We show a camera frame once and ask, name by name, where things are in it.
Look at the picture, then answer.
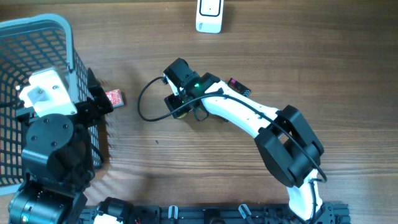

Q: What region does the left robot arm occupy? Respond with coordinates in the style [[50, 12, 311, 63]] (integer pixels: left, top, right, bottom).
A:
[[8, 67, 114, 223]]

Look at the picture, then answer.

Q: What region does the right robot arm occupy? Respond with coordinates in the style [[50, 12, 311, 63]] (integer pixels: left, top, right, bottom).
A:
[[163, 58, 327, 223]]

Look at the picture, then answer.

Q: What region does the white barcode scanner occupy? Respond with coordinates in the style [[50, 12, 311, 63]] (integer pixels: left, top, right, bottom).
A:
[[195, 0, 224, 34]]

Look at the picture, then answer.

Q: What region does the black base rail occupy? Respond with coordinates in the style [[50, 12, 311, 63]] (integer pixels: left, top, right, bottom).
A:
[[80, 203, 352, 224]]

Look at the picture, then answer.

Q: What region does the right camera cable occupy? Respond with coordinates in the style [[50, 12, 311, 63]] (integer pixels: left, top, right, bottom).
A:
[[137, 76, 328, 224]]

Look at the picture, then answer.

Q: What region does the small red carton box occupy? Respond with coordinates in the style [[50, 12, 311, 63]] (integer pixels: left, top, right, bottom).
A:
[[106, 89, 124, 108]]

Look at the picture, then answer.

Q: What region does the black red snack packet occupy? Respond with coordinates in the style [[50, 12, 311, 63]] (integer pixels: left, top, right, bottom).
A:
[[228, 78, 251, 97]]

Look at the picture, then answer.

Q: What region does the grey plastic mesh basket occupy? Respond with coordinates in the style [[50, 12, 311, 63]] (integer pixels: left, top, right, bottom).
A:
[[1, 14, 100, 194]]

